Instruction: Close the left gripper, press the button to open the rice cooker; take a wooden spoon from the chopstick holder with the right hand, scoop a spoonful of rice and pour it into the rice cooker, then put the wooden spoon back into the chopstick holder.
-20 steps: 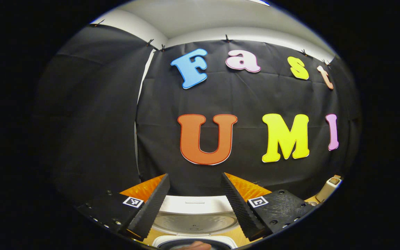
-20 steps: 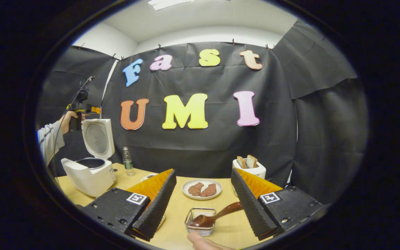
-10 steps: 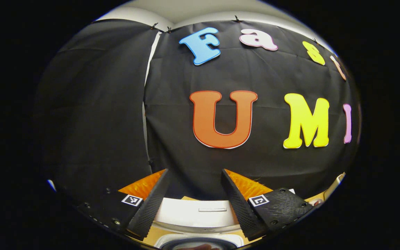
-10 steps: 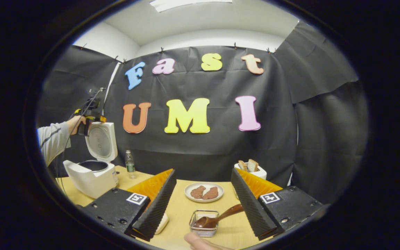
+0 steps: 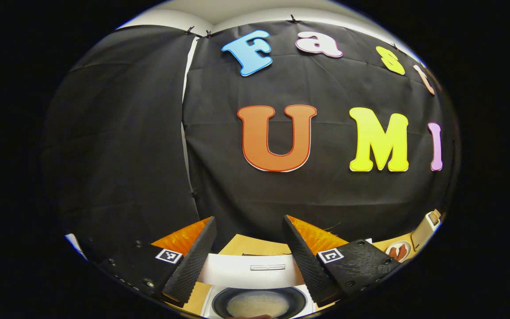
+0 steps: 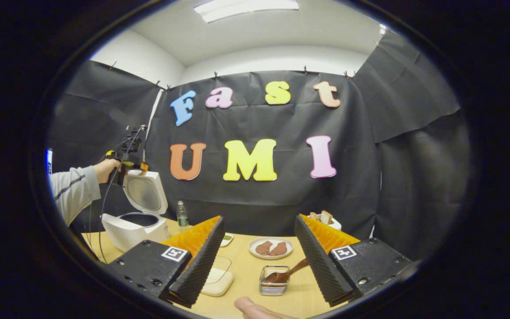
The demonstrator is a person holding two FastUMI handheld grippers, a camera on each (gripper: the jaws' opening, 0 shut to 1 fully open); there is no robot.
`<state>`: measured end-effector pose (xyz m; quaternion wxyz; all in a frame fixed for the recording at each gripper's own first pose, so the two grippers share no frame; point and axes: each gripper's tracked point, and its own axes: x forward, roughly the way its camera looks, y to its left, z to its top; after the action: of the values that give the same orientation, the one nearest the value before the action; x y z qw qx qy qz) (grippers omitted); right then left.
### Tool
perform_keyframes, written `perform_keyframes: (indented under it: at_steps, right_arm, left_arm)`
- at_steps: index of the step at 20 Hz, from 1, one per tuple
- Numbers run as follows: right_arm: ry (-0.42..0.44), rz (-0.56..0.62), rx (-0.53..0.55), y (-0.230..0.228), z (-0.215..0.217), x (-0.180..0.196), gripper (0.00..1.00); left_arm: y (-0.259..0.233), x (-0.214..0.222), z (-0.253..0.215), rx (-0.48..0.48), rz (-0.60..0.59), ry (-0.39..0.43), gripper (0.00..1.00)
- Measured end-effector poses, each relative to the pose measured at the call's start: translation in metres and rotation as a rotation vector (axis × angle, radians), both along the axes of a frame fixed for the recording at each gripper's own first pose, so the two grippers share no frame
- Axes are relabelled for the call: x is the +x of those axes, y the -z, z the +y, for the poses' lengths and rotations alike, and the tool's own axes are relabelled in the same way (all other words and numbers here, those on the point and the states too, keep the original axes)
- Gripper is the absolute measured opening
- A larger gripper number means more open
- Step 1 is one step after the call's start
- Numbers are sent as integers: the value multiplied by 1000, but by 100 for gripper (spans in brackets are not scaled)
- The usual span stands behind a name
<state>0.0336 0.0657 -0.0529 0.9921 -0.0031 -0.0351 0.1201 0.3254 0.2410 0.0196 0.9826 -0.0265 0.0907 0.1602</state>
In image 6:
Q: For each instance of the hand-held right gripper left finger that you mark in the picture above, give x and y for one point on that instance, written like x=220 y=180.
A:
x=202 y=266

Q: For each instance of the white toaster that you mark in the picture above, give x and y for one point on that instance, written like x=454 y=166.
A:
x=335 y=225

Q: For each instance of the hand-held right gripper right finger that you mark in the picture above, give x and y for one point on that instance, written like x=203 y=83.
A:
x=321 y=266

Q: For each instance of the brown meat piece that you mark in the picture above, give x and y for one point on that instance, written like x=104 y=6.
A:
x=264 y=248
x=279 y=249

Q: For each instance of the large ceiling light panel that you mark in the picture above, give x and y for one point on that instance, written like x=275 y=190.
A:
x=246 y=9

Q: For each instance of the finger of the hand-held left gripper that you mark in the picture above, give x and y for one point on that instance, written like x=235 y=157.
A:
x=140 y=167

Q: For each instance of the white box of rice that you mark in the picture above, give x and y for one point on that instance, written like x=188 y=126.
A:
x=219 y=283

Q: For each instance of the green label plastic bottle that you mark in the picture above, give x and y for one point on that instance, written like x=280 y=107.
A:
x=182 y=215

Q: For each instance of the brown wooden spoon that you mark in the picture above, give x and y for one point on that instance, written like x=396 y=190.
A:
x=297 y=266

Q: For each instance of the black backdrop cloth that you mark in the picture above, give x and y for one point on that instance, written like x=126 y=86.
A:
x=414 y=177

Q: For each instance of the white divided grain dish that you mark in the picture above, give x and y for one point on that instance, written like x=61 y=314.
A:
x=227 y=239

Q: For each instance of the small ceiling light panel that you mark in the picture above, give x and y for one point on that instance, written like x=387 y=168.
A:
x=383 y=29

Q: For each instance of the white round plate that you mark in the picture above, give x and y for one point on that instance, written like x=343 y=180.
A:
x=270 y=257

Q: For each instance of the white rice cooker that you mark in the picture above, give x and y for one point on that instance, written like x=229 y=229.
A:
x=135 y=230

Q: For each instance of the toast bread slice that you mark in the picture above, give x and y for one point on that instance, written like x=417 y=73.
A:
x=326 y=217
x=314 y=216

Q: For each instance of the computer monitor screen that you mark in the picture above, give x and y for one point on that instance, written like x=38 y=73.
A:
x=49 y=161

